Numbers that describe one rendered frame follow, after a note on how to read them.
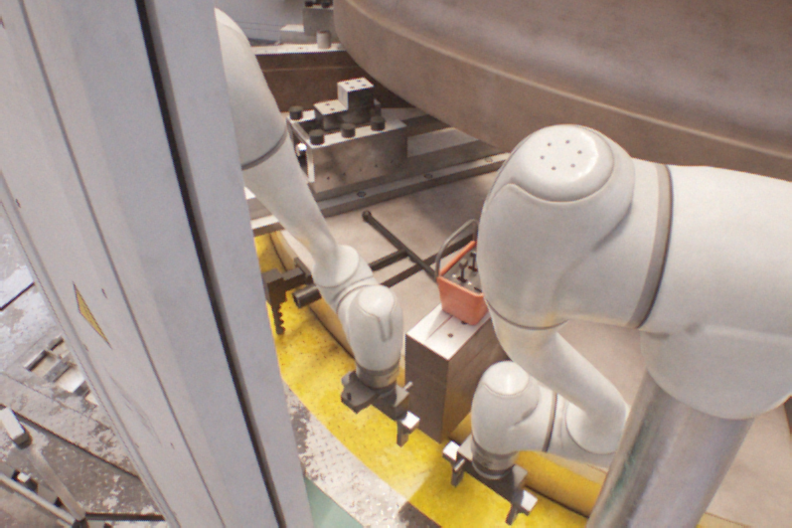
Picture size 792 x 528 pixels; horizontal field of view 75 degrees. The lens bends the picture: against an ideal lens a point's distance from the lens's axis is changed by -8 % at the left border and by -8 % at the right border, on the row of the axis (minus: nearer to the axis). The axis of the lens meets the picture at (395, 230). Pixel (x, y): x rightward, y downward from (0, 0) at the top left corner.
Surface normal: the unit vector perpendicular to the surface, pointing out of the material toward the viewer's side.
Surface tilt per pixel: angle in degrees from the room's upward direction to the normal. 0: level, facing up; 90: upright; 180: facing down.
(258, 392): 90
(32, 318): 0
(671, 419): 82
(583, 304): 109
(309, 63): 90
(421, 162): 71
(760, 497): 0
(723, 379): 88
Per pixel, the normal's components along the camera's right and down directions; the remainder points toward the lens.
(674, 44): -0.59, 0.48
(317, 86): 0.08, 0.59
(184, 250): 0.76, 0.39
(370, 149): 0.45, 0.53
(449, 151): 0.43, 0.25
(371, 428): 0.00, -0.81
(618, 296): -0.34, 0.63
